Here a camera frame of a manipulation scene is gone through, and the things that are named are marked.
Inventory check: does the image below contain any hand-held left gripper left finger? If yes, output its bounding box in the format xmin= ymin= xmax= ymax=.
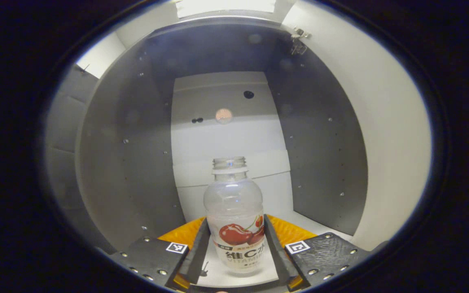
xmin=110 ymin=217 xmax=211 ymax=292

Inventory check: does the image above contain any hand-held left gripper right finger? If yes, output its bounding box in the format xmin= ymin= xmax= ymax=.
xmin=263 ymin=214 xmax=372 ymax=291

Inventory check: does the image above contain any clear plastic bottle cherry label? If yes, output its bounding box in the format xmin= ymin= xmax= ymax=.
xmin=203 ymin=156 xmax=266 ymax=275

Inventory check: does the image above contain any dark grey cabinet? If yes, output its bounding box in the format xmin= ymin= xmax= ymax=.
xmin=75 ymin=16 xmax=369 ymax=287

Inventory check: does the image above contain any metal door hinge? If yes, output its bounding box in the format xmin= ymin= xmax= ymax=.
xmin=291 ymin=27 xmax=312 ymax=56

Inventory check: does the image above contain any black backdrop cloth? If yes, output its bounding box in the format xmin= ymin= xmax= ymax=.
xmin=44 ymin=64 xmax=118 ymax=255

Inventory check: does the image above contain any long ceiling light panel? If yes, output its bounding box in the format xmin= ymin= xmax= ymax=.
xmin=175 ymin=0 xmax=278 ymax=19

